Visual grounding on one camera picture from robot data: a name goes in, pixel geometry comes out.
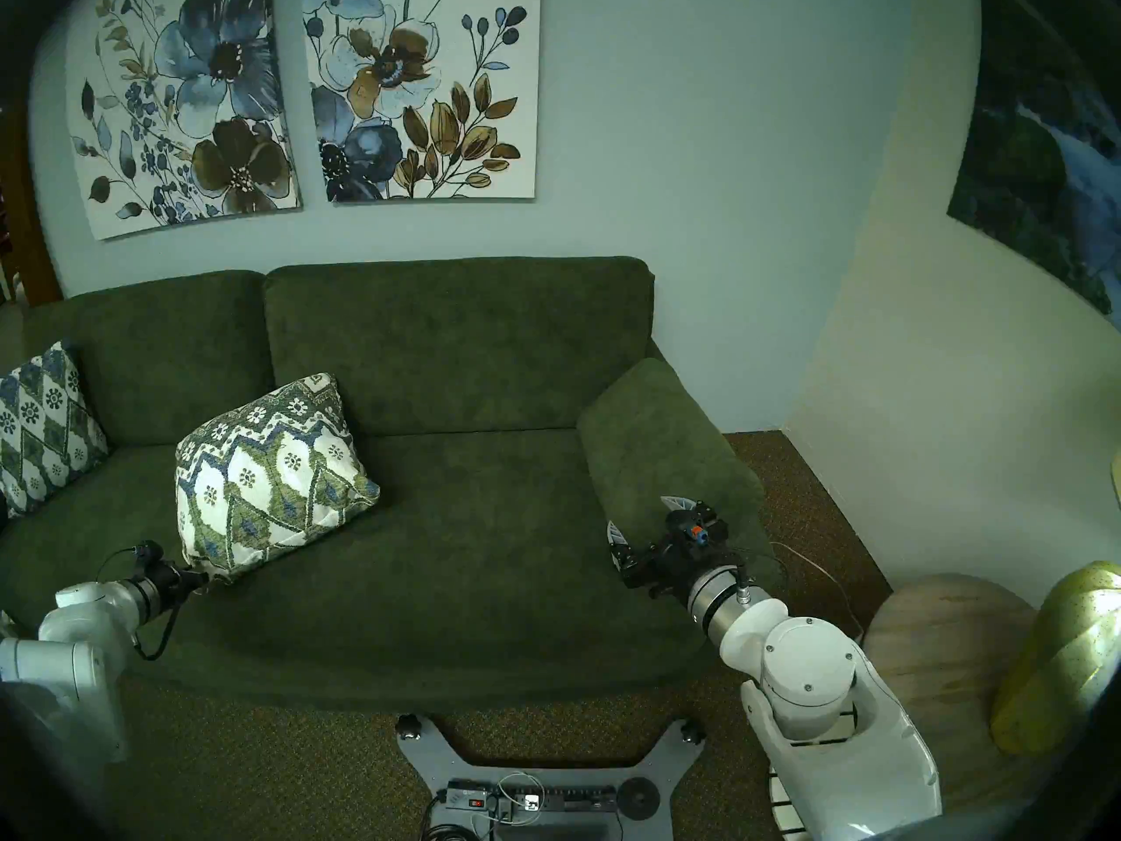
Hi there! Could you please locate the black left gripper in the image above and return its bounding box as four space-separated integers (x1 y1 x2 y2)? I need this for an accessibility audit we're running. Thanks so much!
143 562 212 610

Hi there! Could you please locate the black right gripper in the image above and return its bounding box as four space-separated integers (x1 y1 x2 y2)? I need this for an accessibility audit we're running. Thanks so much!
606 493 730 600

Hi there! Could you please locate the green white patterned throw pillow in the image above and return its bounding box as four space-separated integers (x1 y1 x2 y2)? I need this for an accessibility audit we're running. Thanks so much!
175 373 382 584

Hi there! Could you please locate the dark green fabric sofa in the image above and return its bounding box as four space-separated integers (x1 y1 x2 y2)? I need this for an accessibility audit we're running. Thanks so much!
0 255 780 713

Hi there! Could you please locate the blue white patterned throw pillow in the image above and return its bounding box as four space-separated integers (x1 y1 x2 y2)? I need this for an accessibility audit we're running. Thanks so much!
0 341 111 520

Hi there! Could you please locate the black power strip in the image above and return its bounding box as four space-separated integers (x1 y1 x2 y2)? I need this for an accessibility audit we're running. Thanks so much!
447 780 617 821

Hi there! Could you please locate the white slatted stool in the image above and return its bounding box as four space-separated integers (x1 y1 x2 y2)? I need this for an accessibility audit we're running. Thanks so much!
766 708 856 841

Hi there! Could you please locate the round wooden side table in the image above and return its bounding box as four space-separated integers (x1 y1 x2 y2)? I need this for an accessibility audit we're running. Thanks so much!
863 572 1043 814

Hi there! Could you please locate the yellow-green speckled lamp base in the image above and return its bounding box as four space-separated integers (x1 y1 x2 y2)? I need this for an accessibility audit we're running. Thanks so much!
990 561 1121 755

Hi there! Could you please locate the blue flower canvas painting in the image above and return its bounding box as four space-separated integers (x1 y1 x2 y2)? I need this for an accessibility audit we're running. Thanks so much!
68 0 304 241

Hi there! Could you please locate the brown leaves flower canvas painting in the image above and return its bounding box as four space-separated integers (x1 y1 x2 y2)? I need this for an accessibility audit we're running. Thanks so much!
300 0 543 205

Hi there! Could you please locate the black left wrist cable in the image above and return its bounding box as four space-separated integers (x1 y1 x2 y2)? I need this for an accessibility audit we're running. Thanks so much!
92 546 187 662

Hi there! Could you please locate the thin right wrist cable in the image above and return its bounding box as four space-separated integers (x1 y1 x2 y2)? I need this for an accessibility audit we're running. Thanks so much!
731 546 785 599

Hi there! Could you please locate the thin white floor cable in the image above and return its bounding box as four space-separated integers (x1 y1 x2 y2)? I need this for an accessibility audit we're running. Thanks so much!
771 541 864 626

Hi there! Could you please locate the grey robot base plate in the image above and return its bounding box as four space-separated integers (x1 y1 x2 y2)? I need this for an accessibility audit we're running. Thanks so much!
396 715 709 841

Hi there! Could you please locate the white coiled cable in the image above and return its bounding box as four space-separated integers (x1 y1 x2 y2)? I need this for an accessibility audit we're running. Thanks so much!
492 771 546 824

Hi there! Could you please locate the waterfall landscape wall poster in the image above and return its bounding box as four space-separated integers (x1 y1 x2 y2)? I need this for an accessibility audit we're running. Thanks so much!
948 0 1121 328

